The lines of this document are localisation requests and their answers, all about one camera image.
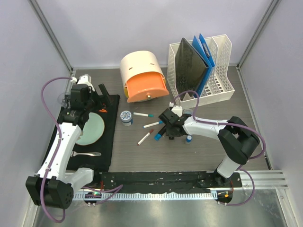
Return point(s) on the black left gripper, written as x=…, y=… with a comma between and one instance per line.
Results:
x=102, y=101

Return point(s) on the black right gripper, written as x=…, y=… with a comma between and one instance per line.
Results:
x=169, y=133

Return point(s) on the blue black highlighter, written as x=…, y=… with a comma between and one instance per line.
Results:
x=160, y=133

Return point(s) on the cream round drawer cabinet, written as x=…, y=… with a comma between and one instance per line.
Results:
x=142, y=77

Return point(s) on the blue plastic folder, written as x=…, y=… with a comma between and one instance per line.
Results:
x=201, y=47

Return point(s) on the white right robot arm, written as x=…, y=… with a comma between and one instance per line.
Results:
x=237, y=140

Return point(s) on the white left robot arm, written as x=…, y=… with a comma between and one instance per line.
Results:
x=53, y=185

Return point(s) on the white marker blue cap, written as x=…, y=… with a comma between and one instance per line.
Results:
x=152, y=124

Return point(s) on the clear jar with lid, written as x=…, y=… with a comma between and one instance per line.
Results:
x=188, y=111

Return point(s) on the small blue cap bottle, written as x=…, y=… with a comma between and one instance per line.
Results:
x=188, y=139

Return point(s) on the white marker red cap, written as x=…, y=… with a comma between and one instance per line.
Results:
x=145, y=137

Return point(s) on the white marker green cap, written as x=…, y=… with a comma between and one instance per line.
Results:
x=141, y=114

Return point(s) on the blue white round tin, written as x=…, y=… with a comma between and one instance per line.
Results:
x=126, y=118

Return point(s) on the pale green plate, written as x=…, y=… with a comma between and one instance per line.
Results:
x=92, y=131

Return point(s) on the clear glass cup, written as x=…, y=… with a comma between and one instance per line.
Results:
x=64, y=99

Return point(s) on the black cloth mat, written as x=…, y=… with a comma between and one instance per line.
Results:
x=104, y=145

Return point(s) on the metal spoon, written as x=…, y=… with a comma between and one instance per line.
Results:
x=91, y=154

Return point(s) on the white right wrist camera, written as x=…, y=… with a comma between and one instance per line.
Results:
x=176, y=109

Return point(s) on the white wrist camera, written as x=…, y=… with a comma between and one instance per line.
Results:
x=84, y=79
x=176, y=109

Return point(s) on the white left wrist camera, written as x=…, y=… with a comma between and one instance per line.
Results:
x=84, y=79

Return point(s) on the black mounting rail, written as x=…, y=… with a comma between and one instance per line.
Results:
x=165, y=182

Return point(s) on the white slotted cable duct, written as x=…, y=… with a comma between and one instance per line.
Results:
x=84, y=195

